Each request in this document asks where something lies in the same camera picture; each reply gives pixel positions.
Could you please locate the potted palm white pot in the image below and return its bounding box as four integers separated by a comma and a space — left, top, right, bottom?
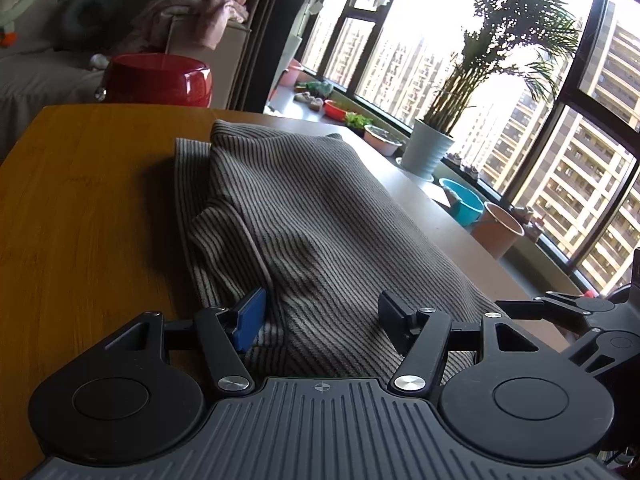
400, 0, 583, 181

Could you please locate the grey covered sofa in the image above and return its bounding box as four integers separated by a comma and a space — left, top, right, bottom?
0, 0, 166, 161

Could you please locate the blue plastic basin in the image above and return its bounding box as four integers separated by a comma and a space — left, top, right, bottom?
440, 178, 486, 227

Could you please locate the pink patterned blanket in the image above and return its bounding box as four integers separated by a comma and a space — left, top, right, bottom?
122, 0, 249, 56

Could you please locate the black window frame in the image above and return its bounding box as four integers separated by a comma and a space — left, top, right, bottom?
280, 0, 640, 301

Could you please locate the red glossy stool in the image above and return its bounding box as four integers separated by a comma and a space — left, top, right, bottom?
95, 53, 213, 108

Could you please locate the beige sofa armrest box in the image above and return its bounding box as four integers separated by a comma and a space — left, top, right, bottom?
165, 15, 253, 111

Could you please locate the peach plastic bucket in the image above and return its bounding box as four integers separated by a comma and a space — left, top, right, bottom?
471, 201, 526, 260

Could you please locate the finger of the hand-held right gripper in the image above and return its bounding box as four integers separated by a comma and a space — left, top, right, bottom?
496, 291, 618, 333

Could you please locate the brown curtain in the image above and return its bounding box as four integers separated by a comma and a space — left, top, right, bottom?
232, 0, 321, 113

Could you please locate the grey-blue neck pillow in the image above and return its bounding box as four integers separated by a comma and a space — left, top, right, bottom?
62, 0, 123, 51

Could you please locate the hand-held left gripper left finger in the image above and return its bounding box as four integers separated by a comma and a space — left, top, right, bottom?
80, 287, 267, 396

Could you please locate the small pink basin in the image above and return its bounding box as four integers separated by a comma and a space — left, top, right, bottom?
277, 59, 303, 87

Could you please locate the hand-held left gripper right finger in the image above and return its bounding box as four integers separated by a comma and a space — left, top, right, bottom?
378, 291, 543, 401

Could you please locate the green seedling tray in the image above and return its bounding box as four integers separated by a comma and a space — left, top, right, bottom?
345, 112, 373, 136

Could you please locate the grey striped knit garment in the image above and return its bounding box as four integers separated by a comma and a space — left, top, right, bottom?
173, 120, 511, 381

